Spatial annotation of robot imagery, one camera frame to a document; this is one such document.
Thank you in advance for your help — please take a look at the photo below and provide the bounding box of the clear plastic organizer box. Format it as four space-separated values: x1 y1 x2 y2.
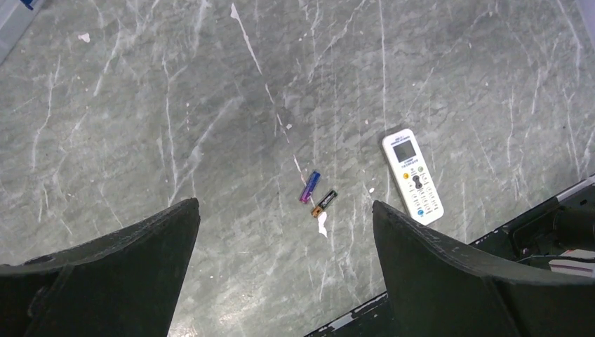
0 0 46 63

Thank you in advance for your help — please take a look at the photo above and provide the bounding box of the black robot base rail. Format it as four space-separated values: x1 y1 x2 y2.
304 174 595 337

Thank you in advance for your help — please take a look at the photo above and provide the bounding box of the black copper battery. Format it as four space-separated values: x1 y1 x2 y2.
311 190 338 218

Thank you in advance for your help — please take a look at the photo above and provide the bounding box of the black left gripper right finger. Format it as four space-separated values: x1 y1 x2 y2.
373 201 594 336

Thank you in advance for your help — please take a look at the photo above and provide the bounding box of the blue purple battery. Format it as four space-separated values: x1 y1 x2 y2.
299 171 321 204

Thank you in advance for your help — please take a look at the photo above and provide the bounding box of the white remote control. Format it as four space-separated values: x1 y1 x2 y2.
382 128 444 225

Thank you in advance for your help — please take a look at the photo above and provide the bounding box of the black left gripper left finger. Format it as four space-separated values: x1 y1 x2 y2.
1 198 200 336

